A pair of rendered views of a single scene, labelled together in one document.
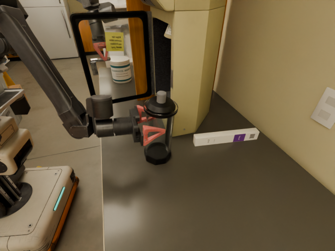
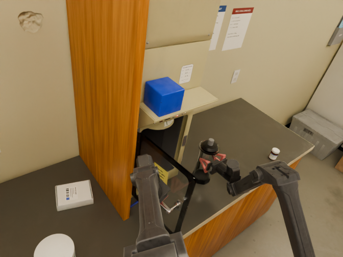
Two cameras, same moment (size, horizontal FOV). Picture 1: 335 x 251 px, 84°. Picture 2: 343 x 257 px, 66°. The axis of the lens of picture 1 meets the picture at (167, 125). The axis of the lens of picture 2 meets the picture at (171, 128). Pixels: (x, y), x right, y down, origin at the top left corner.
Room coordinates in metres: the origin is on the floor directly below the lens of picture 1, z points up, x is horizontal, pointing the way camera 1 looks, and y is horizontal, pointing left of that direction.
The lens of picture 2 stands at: (1.18, 0.84, 2.05)
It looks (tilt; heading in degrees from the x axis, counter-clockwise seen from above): 38 degrees down; 242
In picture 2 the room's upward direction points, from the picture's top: 11 degrees clockwise
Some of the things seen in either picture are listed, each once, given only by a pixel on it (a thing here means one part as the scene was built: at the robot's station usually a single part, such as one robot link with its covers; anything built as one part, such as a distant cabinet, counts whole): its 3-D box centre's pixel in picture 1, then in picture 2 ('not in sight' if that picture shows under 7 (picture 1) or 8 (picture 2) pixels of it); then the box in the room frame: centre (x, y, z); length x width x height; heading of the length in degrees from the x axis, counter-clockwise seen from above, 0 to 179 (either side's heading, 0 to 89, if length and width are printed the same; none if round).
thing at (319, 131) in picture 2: not in sight; (315, 134); (-1.79, -0.84, 0.17); 0.60 x 0.42 x 0.33; 105
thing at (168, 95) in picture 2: not in sight; (163, 96); (0.84, 0.11, 1.56); 0.10 x 0.10 x 0.09; 17
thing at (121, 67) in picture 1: (118, 62); (158, 188); (0.86, 0.23, 1.19); 0.30 x 0.01 x 0.40; 113
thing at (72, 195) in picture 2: not in sight; (74, 195); (1.17, 0.00, 0.96); 0.16 x 0.12 x 0.04; 0
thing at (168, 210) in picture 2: not in sight; (165, 202); (0.85, 0.30, 1.20); 0.10 x 0.05 x 0.03; 113
